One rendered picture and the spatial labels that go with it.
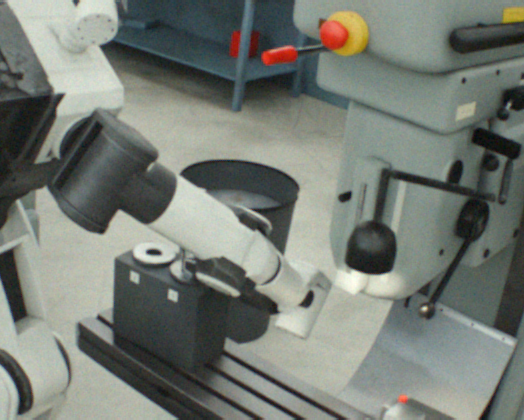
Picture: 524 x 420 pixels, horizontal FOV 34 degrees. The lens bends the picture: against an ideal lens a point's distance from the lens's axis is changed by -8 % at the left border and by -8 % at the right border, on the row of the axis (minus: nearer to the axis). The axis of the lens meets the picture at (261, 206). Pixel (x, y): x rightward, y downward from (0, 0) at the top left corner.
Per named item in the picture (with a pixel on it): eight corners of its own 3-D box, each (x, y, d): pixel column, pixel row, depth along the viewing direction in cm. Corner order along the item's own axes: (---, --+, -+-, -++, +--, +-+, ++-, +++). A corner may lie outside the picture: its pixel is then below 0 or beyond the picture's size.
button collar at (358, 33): (357, 61, 116) (363, 18, 113) (321, 49, 119) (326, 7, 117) (366, 59, 117) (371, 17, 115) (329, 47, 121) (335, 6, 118)
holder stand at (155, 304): (191, 373, 184) (198, 291, 175) (111, 332, 194) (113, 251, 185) (225, 351, 193) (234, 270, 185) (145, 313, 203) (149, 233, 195)
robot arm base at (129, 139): (119, 245, 135) (77, 230, 125) (71, 197, 141) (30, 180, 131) (178, 164, 134) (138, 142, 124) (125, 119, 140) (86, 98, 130)
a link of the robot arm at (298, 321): (287, 275, 177) (337, 293, 171) (264, 324, 175) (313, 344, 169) (264, 255, 168) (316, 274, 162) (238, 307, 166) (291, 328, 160)
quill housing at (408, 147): (406, 323, 140) (447, 131, 126) (305, 274, 151) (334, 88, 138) (463, 285, 153) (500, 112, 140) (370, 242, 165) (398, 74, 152)
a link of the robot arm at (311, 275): (338, 285, 171) (314, 262, 159) (318, 328, 169) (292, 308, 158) (308, 275, 174) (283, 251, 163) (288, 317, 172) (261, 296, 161)
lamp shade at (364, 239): (339, 268, 126) (346, 227, 123) (349, 246, 132) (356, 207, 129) (389, 279, 124) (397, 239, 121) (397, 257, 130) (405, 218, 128)
